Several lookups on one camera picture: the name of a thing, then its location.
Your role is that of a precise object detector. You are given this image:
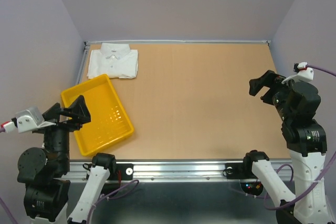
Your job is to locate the aluminium front rail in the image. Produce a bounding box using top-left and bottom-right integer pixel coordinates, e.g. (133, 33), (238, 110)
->
(63, 159), (291, 183)

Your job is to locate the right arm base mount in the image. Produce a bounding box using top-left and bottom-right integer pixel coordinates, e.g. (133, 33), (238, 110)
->
(223, 163), (264, 197)

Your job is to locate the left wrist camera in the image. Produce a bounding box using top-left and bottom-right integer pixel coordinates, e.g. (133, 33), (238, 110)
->
(1, 106), (56, 133)

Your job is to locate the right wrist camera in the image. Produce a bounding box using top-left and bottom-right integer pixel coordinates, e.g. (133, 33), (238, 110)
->
(281, 62), (314, 84)

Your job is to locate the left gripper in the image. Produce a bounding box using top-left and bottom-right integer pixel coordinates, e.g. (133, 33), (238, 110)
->
(41, 91), (92, 168)

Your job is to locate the yellow plastic tray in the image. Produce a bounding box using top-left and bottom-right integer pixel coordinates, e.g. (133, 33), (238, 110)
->
(61, 74), (134, 156)

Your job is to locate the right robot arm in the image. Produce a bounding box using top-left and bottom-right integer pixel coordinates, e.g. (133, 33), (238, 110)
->
(241, 68), (333, 223)

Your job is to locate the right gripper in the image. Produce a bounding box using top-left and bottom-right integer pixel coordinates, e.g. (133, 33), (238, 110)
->
(250, 69), (294, 121)

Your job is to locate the white long sleeve shirt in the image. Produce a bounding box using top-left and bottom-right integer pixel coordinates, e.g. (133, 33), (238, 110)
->
(87, 43), (139, 79)

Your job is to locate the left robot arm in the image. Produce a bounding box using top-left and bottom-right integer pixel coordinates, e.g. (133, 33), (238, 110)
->
(12, 95), (117, 223)

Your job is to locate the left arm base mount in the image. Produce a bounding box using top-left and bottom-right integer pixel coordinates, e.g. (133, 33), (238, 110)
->
(82, 163), (134, 190)

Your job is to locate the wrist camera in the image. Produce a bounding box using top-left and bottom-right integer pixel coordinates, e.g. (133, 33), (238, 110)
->
(281, 62), (314, 84)
(1, 106), (56, 133)

